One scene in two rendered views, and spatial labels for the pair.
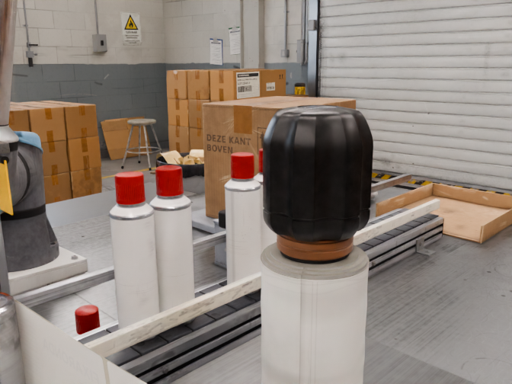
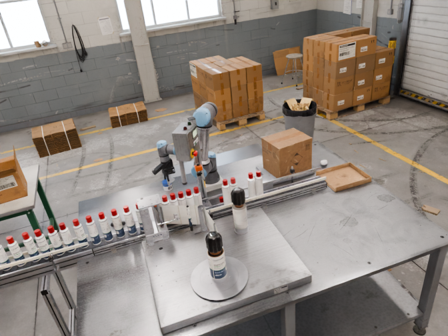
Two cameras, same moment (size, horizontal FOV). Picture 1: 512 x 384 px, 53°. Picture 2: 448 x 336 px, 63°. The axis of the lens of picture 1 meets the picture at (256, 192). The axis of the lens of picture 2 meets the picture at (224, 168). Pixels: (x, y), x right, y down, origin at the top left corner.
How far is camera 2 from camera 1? 1.88 m
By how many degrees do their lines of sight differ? 31
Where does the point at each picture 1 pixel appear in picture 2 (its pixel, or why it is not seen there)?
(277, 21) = not seen: outside the picture
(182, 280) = not seen: hidden behind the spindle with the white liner
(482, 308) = (307, 213)
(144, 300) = (227, 201)
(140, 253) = (226, 193)
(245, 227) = (251, 188)
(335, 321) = (238, 215)
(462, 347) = (291, 220)
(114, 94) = (282, 33)
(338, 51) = (423, 16)
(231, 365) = not seen: hidden behind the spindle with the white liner
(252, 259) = (252, 194)
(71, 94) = (257, 37)
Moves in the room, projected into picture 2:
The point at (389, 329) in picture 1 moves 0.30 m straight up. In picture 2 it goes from (280, 213) to (279, 175)
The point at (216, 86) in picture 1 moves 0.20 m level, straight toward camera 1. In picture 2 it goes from (327, 52) to (325, 55)
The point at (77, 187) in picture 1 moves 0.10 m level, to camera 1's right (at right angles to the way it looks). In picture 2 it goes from (251, 106) to (257, 107)
